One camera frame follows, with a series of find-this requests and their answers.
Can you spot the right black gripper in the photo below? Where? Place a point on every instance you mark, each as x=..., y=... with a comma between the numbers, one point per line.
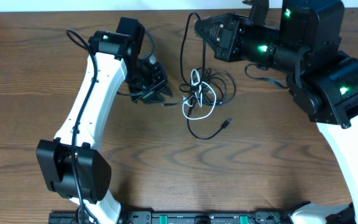
x=229, y=49

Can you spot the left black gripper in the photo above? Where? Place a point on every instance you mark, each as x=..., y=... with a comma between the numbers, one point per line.
x=153, y=97

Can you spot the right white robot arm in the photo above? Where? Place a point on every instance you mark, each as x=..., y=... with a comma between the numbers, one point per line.
x=322, y=79

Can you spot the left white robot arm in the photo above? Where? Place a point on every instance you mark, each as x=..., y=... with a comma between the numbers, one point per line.
x=71, y=163

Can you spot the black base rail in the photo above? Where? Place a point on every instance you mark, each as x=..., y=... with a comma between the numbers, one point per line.
x=150, y=217

